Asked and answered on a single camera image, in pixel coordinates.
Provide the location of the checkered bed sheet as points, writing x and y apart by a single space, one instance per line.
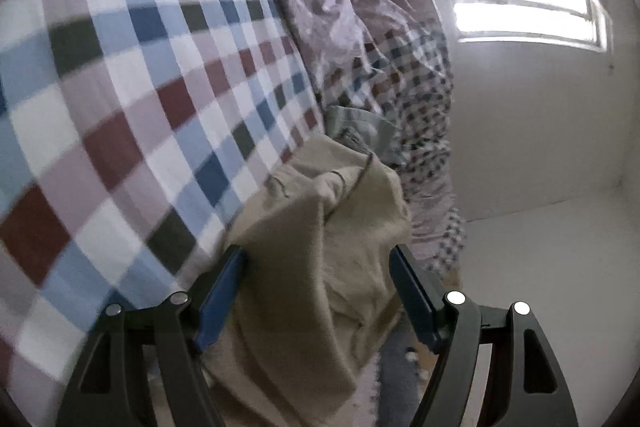
132 132

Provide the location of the beige fleece garment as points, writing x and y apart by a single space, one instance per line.
318 301

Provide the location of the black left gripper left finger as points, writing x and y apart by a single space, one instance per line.
109 385

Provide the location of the grey-green folded garment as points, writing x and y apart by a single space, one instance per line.
365 132

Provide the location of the checkered crumpled duvet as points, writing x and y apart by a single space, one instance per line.
388 60

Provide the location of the blue slipper on floor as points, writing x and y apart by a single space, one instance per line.
399 378

